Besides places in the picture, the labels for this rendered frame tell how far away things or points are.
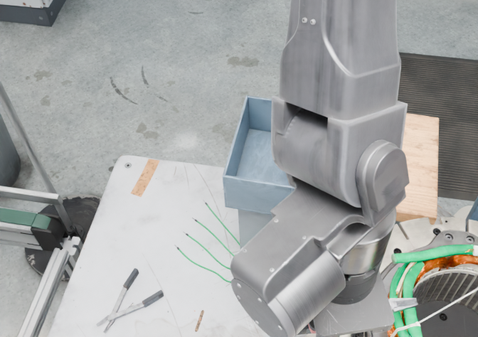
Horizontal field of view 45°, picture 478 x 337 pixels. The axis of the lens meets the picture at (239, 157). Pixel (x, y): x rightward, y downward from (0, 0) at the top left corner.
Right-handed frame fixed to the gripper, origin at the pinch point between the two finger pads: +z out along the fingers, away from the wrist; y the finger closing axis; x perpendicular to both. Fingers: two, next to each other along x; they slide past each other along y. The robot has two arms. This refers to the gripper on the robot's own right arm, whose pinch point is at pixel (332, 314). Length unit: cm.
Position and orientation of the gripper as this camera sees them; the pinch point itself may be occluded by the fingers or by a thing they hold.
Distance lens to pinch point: 59.7
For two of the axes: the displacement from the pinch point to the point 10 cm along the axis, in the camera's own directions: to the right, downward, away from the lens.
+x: 9.9, -1.4, 0.5
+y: 1.4, 7.9, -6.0
